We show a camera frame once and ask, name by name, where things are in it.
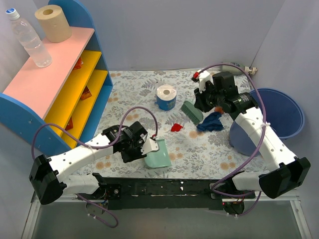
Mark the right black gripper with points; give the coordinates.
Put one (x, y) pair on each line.
(201, 101)

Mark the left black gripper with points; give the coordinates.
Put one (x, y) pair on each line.
(136, 154)

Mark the red paper scrap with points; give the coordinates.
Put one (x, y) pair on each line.
(176, 127)

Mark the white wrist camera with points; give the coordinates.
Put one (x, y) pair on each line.
(201, 79)
(150, 145)

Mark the orange spray bottle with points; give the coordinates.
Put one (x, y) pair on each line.
(219, 110)

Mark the orange item upper shelf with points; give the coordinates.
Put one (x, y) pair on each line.
(78, 64)

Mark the green hand brush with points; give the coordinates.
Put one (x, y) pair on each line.
(194, 114)

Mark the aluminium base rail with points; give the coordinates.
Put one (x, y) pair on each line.
(168, 209)

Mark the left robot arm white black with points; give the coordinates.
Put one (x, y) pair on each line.
(52, 177)

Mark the grey lotion bottle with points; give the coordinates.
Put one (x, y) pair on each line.
(235, 71)

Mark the orange item lower shelf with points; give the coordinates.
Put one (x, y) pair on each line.
(69, 124)

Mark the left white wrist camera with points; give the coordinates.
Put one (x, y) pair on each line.
(150, 145)

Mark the green dustpan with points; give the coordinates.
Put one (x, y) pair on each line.
(160, 158)

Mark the white toilet roll blue wrap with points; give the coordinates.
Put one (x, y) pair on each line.
(166, 97)

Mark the orange item shelf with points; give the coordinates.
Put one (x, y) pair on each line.
(85, 94)
(69, 124)
(78, 64)

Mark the blue plastic bucket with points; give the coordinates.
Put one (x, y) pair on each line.
(283, 113)

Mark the dark blue paper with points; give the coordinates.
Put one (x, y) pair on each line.
(211, 123)

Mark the orange item middle shelf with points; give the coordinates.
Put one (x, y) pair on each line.
(85, 94)

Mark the blue pink yellow shelf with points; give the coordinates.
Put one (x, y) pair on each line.
(39, 102)

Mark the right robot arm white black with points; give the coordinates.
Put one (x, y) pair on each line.
(286, 170)

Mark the clear plastic water bottle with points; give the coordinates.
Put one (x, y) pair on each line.
(29, 39)

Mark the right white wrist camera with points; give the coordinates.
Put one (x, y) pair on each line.
(201, 79)

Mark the brown toilet paper roll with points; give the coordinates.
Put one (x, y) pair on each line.
(54, 23)

